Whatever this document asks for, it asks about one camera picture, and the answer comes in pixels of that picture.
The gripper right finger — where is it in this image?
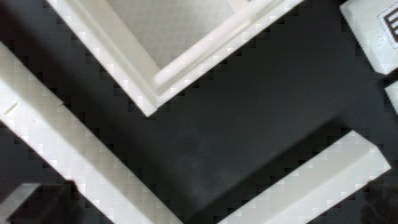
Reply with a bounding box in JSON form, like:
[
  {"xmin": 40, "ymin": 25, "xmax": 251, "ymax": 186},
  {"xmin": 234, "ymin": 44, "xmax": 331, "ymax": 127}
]
[{"xmin": 360, "ymin": 179, "xmax": 398, "ymax": 224}]

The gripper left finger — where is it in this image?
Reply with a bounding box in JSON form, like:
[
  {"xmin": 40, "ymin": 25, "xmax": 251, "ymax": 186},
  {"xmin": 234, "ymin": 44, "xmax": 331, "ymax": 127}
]
[{"xmin": 0, "ymin": 181, "xmax": 79, "ymax": 224}]

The white cabinet body box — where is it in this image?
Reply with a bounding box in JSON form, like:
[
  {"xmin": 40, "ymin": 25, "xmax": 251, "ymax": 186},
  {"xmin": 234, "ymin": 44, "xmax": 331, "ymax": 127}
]
[{"xmin": 47, "ymin": 0, "xmax": 305, "ymax": 115}]

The white cabinet door panel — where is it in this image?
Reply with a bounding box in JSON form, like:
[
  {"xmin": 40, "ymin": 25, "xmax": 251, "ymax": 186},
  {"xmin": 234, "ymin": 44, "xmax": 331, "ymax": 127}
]
[{"xmin": 340, "ymin": 0, "xmax": 398, "ymax": 74}]

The white U-shaped fence frame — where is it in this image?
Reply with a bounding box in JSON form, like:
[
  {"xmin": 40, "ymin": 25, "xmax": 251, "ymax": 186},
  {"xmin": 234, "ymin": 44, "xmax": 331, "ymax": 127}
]
[{"xmin": 0, "ymin": 44, "xmax": 392, "ymax": 224}]

